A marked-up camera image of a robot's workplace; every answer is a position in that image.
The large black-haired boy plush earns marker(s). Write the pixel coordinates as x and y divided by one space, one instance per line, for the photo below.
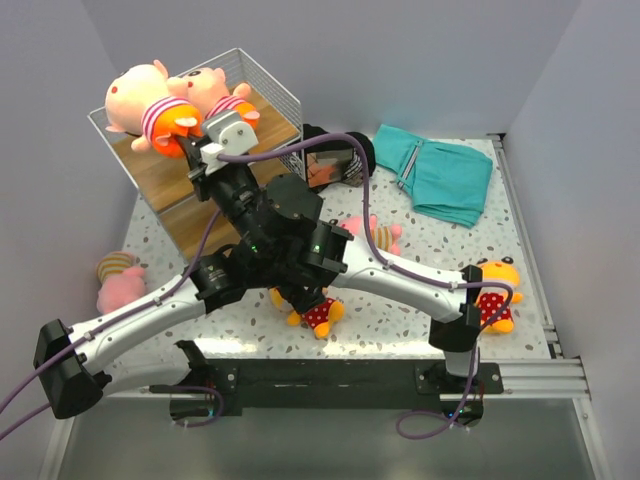
207 90

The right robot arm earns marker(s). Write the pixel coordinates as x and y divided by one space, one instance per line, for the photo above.
329 255

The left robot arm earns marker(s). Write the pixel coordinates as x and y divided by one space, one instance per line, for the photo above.
70 361

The black printed garment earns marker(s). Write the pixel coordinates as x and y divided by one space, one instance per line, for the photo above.
336 161

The pink frog plush left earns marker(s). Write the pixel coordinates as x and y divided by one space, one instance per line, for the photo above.
122 282

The pink frog plush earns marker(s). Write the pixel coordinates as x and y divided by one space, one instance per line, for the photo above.
122 282
385 237

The yellow frog plush centre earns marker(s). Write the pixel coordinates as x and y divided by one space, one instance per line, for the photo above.
319 319

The yellow frog plush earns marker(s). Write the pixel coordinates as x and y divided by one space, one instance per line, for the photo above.
491 299
319 319

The pink frog plush centre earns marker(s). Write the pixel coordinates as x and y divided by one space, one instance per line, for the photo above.
385 237

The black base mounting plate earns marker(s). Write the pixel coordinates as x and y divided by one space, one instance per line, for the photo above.
238 384

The teal folded cloth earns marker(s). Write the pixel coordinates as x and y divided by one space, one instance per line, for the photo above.
445 181

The yellow frog plush right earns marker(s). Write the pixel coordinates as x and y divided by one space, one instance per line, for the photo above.
491 299

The white wire wooden shelf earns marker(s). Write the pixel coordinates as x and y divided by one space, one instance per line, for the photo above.
163 183

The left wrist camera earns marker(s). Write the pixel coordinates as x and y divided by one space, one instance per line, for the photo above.
228 134

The aluminium frame rail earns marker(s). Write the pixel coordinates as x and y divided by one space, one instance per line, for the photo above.
559 377

